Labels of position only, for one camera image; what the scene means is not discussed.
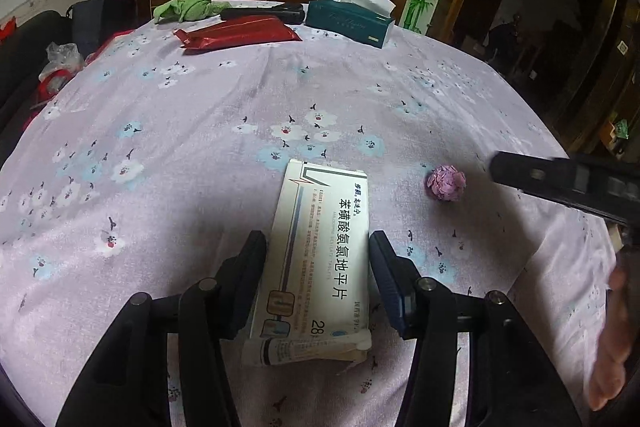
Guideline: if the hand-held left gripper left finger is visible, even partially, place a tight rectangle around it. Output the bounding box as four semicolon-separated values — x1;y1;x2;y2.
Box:
55;230;268;427

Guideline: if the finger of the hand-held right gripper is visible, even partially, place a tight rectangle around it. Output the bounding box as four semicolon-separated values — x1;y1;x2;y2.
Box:
489;151;640;228

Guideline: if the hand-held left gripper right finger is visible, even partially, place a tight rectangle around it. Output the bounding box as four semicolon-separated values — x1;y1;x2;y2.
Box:
368;230;583;427

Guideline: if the white medicine box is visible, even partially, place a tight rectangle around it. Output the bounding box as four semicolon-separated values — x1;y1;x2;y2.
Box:
248;158;372;340

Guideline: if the pink paper ball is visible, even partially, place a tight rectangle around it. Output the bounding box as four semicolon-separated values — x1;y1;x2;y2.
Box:
426;164;467;202

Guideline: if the person's right hand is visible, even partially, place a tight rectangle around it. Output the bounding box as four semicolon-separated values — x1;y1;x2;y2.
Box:
587;264;632;412

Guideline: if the white ointment tube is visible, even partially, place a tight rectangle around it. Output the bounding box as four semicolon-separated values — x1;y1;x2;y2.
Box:
241;329;375;369

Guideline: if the floral lilac tablecloth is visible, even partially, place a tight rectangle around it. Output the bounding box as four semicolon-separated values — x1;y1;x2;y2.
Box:
0;0;618;427

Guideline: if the red foil packet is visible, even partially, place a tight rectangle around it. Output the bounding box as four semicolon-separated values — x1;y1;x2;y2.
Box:
172;14;303;52

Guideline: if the teal tissue box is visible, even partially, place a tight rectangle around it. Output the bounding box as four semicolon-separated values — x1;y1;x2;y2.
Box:
305;0;397;49

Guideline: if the green cloth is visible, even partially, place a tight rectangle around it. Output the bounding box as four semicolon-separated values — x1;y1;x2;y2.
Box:
152;0;231;24

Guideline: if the red plastic bag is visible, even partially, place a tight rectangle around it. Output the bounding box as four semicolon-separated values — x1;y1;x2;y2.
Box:
37;67;71;96

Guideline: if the clear plastic bag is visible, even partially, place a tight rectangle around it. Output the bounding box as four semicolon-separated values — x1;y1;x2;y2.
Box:
46;42;85;75

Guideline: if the dark bag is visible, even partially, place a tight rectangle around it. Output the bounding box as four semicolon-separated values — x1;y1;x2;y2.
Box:
66;0;137;58

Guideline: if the black sofa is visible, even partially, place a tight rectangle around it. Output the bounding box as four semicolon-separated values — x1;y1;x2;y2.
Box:
0;9;76;158

